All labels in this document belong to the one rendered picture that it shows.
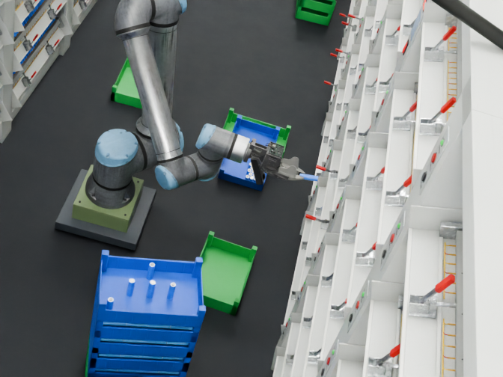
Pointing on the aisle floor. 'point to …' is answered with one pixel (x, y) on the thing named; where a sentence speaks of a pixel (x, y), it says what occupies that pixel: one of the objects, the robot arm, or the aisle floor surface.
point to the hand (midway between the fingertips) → (299, 176)
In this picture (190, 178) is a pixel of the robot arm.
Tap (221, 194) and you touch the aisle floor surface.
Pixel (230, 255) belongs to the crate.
